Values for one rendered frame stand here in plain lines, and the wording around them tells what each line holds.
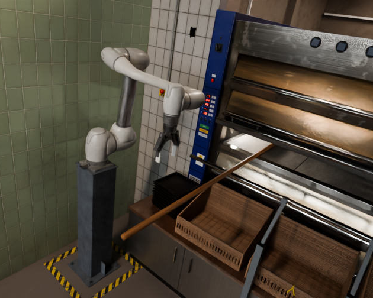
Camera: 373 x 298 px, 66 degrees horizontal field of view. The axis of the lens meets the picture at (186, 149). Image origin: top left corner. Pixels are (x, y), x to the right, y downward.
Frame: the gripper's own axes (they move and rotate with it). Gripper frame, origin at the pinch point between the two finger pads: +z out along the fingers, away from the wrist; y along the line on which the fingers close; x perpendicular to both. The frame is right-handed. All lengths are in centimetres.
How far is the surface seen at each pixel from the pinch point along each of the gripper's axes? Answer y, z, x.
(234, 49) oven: -80, -60, -14
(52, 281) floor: 27, 132, -75
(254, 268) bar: -22, 55, 59
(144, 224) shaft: 37.3, 14.3, 22.1
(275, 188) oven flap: -82, 30, 42
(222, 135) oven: -84, 7, -11
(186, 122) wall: -81, 6, -46
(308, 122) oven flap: -81, -24, 50
